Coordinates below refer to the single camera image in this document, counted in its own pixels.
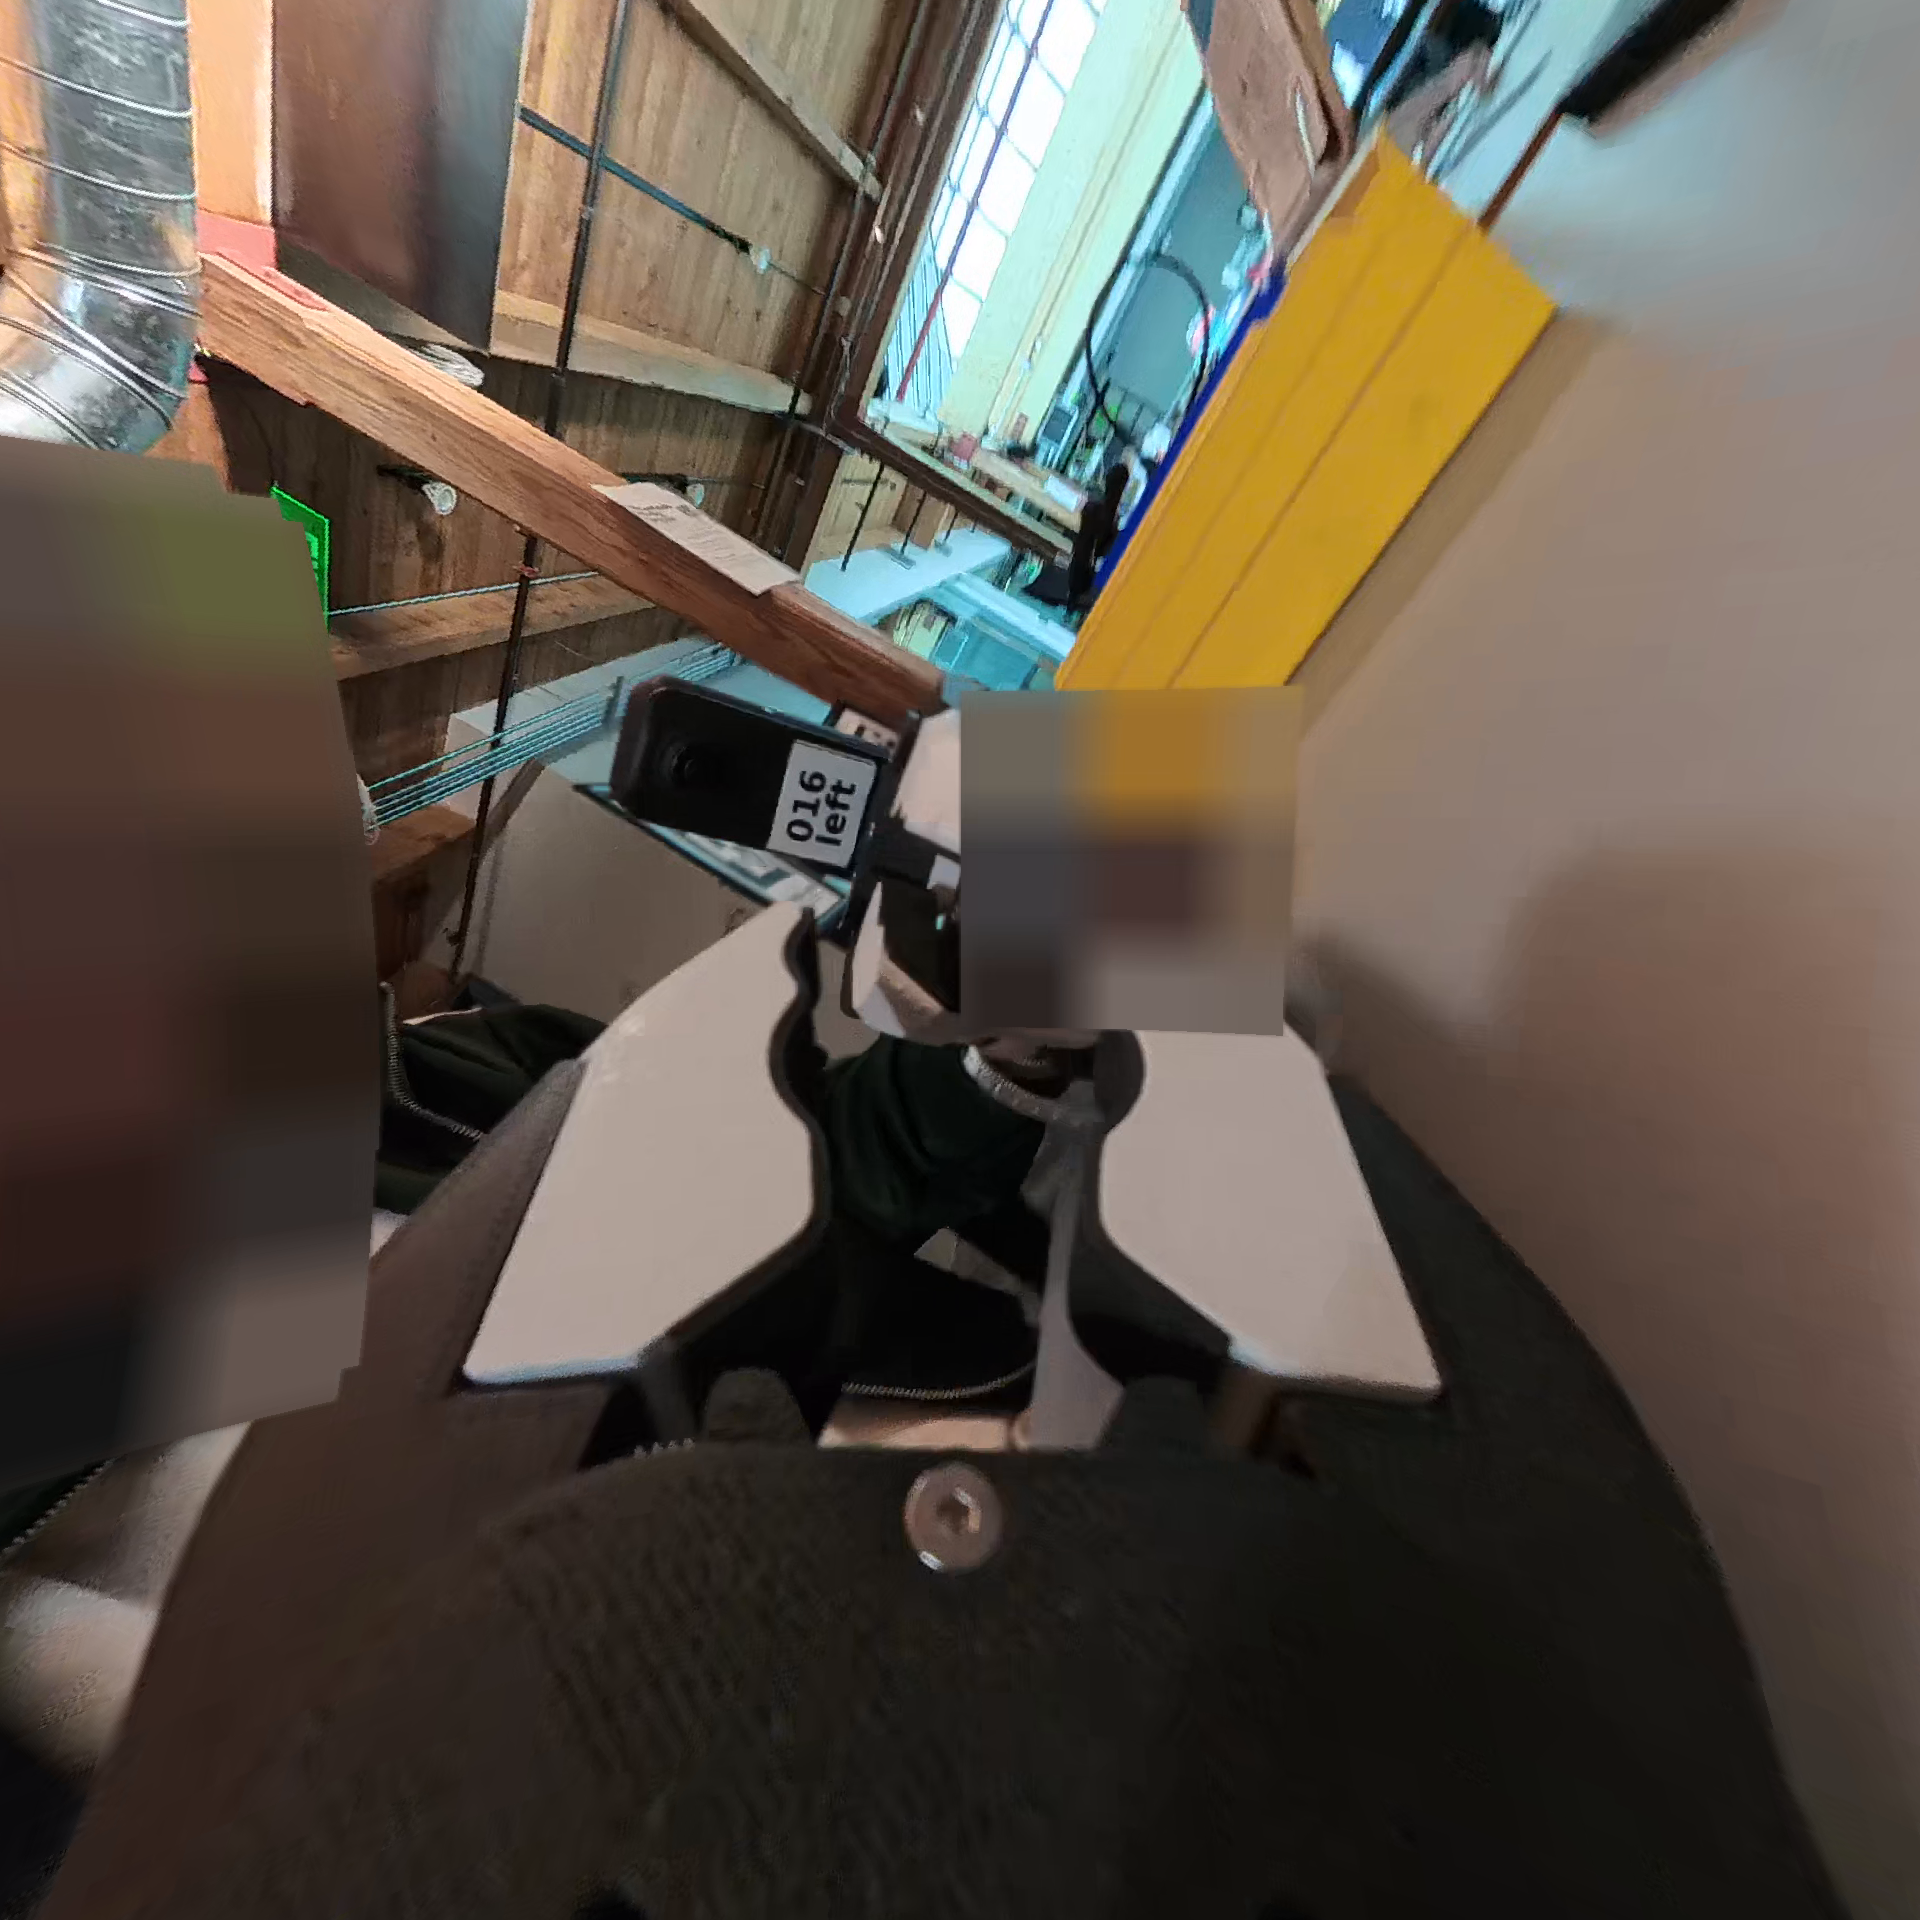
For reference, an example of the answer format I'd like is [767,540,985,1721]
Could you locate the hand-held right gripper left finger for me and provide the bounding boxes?
[462,907,831,1389]

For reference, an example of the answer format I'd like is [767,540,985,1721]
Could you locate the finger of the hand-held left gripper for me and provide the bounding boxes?
[844,884,964,1044]
[896,709,964,847]

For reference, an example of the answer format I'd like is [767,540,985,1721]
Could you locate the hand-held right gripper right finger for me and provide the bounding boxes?
[1100,1032,1444,1404]

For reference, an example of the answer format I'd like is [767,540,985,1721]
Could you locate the yellow plastic bin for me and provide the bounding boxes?
[1056,135,1558,695]

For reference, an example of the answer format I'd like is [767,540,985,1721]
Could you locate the grey desk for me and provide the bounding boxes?
[1282,0,1920,1920]

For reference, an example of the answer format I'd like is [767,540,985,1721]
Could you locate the large framed poster sign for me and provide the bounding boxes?
[576,780,849,912]

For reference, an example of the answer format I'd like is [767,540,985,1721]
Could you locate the silver mesh wristwatch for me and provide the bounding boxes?
[964,1043,1092,1115]

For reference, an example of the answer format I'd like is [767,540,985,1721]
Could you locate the dark green zip jacket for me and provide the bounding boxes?
[376,1001,1052,1401]

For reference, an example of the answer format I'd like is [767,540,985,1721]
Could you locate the white paper notice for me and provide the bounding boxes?
[593,480,804,591]

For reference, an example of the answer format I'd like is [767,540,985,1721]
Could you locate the green exit sign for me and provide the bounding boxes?
[271,483,336,627]

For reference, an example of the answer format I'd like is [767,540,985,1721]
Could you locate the blue plastic bin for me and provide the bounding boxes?
[1119,276,1292,559]

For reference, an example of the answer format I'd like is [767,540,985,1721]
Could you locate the brown board on white stand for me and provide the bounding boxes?
[1201,0,1356,256]

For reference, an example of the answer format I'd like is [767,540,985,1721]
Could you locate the silver ventilation ducts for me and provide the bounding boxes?
[0,0,204,456]

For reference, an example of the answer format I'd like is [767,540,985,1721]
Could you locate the wall-mounted metal rails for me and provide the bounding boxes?
[358,642,752,831]

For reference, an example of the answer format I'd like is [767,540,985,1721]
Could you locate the wooden support post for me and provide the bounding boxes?
[194,256,951,711]

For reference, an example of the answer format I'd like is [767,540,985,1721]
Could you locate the black gooseneck cable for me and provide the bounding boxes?
[1080,248,1217,442]

